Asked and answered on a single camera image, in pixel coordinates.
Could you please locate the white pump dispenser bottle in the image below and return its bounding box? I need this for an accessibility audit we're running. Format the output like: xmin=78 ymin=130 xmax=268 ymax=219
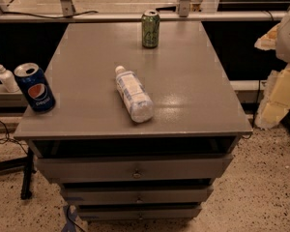
xmin=0 ymin=64 xmax=19 ymax=93

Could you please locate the black stand leg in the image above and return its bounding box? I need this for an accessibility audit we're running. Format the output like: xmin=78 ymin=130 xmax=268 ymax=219
xmin=0 ymin=149 xmax=36 ymax=200

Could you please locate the metal frame rail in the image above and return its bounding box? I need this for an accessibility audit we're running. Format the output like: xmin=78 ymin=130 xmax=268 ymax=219
xmin=0 ymin=0 xmax=290 ymax=22

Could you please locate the black cable on rail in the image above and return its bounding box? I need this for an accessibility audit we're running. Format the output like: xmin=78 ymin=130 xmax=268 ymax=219
xmin=2 ymin=9 xmax=100 ymax=19

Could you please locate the clear plastic water bottle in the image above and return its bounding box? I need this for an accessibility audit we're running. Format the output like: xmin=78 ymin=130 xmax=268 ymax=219
xmin=115 ymin=66 xmax=154 ymax=123

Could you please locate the middle grey drawer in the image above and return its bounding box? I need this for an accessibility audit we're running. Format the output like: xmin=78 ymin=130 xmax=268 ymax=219
xmin=61 ymin=186 xmax=214 ymax=205

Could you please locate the blue pepsi can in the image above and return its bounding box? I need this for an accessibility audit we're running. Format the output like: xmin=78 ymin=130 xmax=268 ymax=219
xmin=14 ymin=63 xmax=55 ymax=112

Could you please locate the green soda can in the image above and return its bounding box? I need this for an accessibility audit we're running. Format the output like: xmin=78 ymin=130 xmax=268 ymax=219
xmin=141 ymin=10 xmax=160 ymax=48

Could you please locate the grey drawer cabinet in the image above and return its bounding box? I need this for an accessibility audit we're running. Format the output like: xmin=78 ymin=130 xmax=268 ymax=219
xmin=15 ymin=21 xmax=251 ymax=220

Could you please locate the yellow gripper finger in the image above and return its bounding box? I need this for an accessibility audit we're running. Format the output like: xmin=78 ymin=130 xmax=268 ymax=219
xmin=254 ymin=25 xmax=278 ymax=50
xmin=255 ymin=64 xmax=290 ymax=129

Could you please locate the top grey drawer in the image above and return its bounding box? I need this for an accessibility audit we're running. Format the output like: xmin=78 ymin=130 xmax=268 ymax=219
xmin=37 ymin=154 xmax=233 ymax=183

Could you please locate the black floor cable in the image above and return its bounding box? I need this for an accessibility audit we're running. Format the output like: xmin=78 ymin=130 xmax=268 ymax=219
xmin=0 ymin=113 xmax=29 ymax=164

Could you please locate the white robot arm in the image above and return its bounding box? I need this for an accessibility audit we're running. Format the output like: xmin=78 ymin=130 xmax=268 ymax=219
xmin=254 ymin=8 xmax=290 ymax=129

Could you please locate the grey drawer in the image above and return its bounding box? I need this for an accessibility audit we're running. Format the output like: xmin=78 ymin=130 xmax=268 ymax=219
xmin=77 ymin=206 xmax=201 ymax=220
xmin=37 ymin=154 xmax=233 ymax=183
xmin=61 ymin=186 xmax=214 ymax=205

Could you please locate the bottom grey drawer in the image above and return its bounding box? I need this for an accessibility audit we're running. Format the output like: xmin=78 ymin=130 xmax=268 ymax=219
xmin=77 ymin=206 xmax=201 ymax=220

